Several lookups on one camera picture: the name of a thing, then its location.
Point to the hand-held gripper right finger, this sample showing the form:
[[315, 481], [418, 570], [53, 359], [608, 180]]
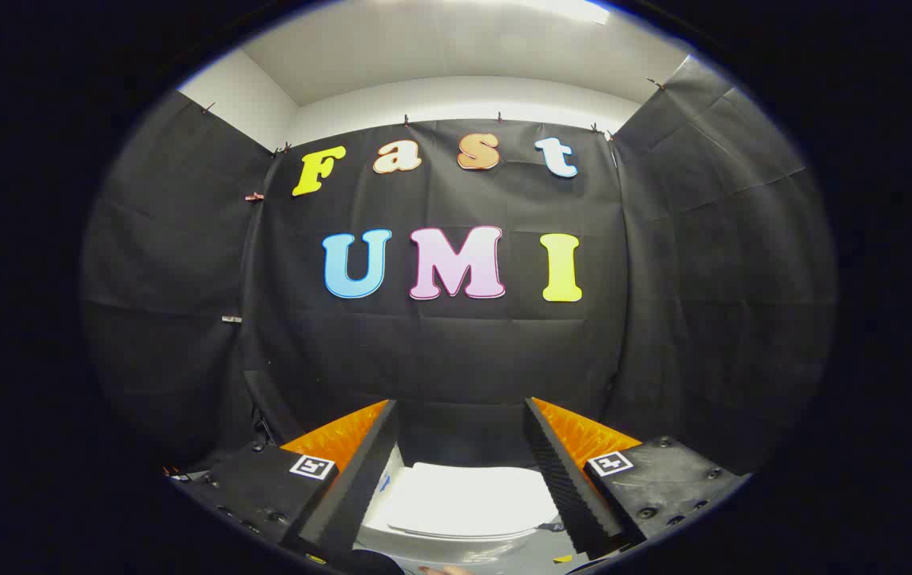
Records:
[[564, 487]]

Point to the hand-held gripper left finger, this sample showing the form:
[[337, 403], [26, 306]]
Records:
[[360, 487]]

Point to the white toilet lid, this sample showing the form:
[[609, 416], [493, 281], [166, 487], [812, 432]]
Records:
[[468, 499]]

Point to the white toilet tank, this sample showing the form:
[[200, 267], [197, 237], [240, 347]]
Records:
[[389, 479]]

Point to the black backdrop cloth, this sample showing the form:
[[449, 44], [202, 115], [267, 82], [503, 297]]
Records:
[[440, 351]]

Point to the black device with orange parts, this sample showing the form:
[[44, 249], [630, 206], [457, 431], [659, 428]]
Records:
[[184, 475]]

